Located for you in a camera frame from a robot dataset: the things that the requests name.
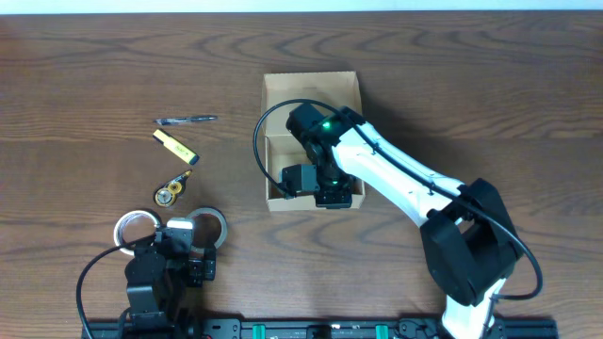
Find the grey tape roll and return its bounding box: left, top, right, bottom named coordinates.
left=187, top=207, right=228, bottom=250

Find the brown cardboard box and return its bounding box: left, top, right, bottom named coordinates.
left=257, top=72, right=363, bottom=212

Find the white tape roll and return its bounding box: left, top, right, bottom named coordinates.
left=113, top=210, right=161, bottom=256

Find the yellow correction tape dispenser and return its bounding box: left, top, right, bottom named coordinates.
left=154, top=169, right=192, bottom=208

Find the yellow highlighter marker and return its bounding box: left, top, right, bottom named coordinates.
left=153, top=129, right=199, bottom=165

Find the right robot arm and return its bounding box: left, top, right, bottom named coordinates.
left=281, top=103, right=522, bottom=338

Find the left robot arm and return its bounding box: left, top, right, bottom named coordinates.
left=124, top=227, right=217, bottom=338

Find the black ballpoint pen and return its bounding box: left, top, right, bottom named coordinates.
left=154, top=115, right=218, bottom=126

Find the left black cable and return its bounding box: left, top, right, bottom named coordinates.
left=75, top=234, right=156, bottom=339

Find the black cable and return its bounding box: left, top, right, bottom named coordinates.
left=75, top=234, right=156, bottom=339
left=253, top=98, right=545, bottom=302

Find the black mounting rail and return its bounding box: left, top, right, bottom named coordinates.
left=82, top=317, right=560, bottom=339

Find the right black cable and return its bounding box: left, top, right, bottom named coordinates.
left=253, top=98, right=545, bottom=302

